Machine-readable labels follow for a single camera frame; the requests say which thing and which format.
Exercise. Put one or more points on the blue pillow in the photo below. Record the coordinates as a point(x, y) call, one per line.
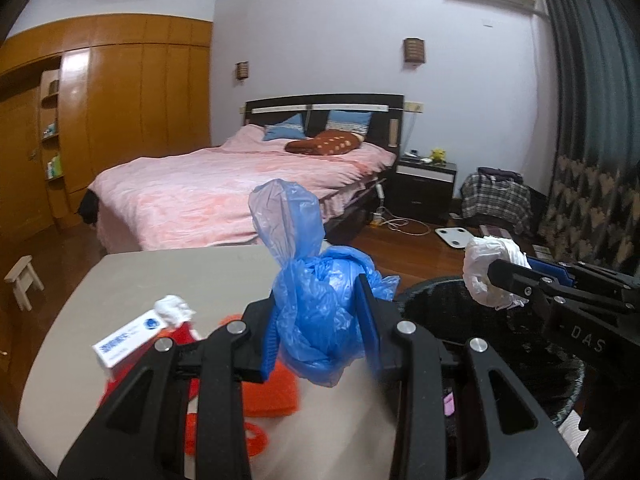
point(285, 130)
point(350, 121)

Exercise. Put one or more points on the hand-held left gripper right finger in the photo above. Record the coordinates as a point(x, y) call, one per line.
point(367, 320)

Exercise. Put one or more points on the yellow plush toy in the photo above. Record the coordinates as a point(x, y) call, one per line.
point(438, 156)

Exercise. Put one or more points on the black mesh trash bin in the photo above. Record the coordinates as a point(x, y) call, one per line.
point(440, 305)

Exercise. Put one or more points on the pink duvet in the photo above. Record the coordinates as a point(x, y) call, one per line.
point(200, 185)

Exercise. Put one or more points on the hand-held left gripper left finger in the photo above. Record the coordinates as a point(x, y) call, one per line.
point(270, 342)

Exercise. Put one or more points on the wooden wall lamp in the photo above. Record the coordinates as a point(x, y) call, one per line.
point(242, 71)
point(414, 51)

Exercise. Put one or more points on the white plastic bag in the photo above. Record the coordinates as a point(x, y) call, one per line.
point(480, 265)

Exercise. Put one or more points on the blue shelf ornaments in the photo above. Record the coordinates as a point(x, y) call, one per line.
point(49, 131)

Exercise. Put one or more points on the red ribbon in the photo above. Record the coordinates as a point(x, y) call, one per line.
point(252, 440)

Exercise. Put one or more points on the orange bubble wrap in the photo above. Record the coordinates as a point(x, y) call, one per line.
point(272, 395)

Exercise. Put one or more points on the small white stool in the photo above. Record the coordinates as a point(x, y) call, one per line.
point(22, 275)

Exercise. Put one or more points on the blue plastic bag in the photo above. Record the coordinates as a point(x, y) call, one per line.
point(320, 285)

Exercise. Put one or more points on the brown dotted cushion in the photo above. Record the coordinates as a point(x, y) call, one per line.
point(325, 144)

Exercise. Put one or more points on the bed with dark headboard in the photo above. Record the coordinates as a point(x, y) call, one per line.
point(350, 102)

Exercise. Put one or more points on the pink wrapper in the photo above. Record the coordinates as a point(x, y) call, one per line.
point(448, 403)

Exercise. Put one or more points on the white tissue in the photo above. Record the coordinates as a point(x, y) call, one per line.
point(172, 310)

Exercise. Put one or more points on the white bathroom scale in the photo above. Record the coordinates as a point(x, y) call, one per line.
point(452, 237)

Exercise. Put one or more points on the green bottles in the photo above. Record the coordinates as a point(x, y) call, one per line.
point(54, 166)

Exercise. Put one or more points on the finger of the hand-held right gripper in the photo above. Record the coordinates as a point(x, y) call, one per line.
point(550, 267)
point(507, 277)

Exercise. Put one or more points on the dark patterned curtain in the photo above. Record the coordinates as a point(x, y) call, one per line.
point(590, 85)

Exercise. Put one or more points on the stack of books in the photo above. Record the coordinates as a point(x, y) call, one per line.
point(495, 232)

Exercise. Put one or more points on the power strip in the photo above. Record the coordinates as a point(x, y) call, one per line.
point(378, 217)

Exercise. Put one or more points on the white and blue carton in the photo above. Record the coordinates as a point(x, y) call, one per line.
point(125, 342)

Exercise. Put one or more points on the beige wall socket strip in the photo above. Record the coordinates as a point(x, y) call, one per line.
point(414, 107)

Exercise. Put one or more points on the wooden wardrobe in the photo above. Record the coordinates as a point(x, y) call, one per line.
point(125, 100)

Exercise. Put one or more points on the black and white nightstand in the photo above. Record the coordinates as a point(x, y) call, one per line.
point(422, 190)

